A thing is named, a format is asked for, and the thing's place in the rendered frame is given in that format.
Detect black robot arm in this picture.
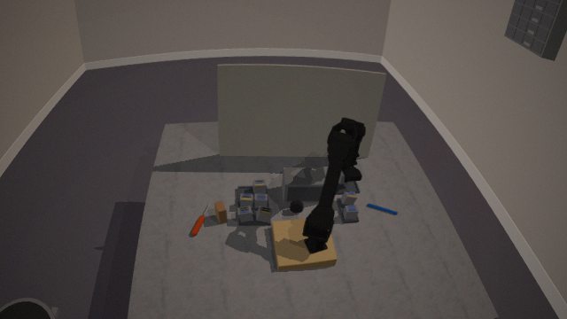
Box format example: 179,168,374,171
302,118,366,254

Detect red-handled screwdriver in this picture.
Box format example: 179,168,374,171
191,202,212,236

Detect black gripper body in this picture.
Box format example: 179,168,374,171
345,152,361,182

